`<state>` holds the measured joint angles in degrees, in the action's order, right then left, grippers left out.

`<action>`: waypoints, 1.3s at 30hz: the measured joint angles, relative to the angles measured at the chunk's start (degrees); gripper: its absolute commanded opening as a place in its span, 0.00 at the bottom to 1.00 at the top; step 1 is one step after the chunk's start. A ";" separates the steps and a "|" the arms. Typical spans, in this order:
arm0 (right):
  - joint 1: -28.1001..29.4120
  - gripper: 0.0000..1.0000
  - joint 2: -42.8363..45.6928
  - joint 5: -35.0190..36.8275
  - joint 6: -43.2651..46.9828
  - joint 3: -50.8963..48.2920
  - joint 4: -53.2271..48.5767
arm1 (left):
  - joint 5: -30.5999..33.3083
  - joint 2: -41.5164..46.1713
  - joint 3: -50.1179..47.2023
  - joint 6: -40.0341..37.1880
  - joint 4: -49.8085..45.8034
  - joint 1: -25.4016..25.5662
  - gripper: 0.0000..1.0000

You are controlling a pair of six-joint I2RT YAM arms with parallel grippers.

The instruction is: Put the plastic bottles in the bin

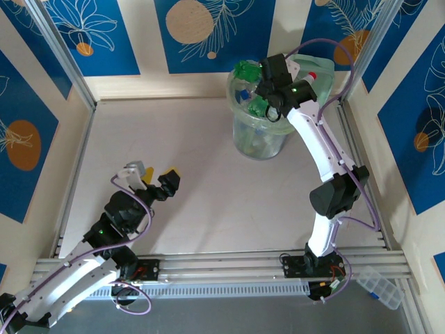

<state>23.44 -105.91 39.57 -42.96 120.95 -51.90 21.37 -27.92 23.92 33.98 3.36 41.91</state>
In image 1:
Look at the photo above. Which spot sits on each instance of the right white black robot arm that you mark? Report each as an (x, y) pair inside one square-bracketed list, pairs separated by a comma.
[(320, 146)]

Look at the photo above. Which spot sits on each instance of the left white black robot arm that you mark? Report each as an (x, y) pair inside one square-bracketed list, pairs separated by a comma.
[(69, 285)]

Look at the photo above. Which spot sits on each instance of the mesh waste bin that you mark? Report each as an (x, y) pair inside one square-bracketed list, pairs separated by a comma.
[(259, 146)]

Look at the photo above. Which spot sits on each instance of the light green zip pouch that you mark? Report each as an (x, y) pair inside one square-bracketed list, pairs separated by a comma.
[(325, 73)]

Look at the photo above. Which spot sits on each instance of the clear plastic organizer box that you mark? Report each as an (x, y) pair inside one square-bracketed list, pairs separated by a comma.
[(380, 287)]

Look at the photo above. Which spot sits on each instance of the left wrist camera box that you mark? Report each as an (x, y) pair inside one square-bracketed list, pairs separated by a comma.
[(133, 174)]

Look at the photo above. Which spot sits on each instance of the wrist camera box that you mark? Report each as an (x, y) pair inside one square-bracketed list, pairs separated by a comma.
[(292, 67), (133, 174)]

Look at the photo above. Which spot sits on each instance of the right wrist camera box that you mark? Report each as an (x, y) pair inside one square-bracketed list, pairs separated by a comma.
[(292, 67)]

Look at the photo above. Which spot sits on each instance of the aluminium side rail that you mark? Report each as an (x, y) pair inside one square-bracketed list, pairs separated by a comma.
[(353, 128), (77, 167)]

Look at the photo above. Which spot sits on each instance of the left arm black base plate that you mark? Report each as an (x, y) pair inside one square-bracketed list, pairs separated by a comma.
[(149, 268)]

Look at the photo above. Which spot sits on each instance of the aluminium frame post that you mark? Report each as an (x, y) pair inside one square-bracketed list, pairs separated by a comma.
[(368, 48), (65, 55)]

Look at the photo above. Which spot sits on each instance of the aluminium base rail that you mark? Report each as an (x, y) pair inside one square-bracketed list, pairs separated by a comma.
[(222, 266)]

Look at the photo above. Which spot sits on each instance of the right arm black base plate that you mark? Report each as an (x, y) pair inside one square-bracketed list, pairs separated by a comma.
[(292, 266)]

